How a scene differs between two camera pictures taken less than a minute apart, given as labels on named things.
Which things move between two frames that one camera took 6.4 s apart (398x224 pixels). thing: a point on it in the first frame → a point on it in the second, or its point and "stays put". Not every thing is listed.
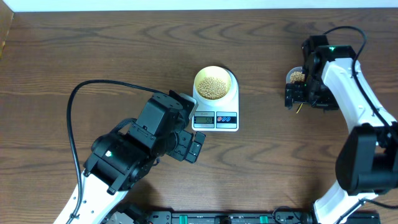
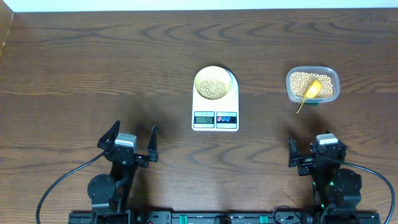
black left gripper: x=183 y=149 → x=142 y=162
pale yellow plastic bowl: x=212 y=83 stays put
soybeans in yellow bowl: x=212 y=88 stays put
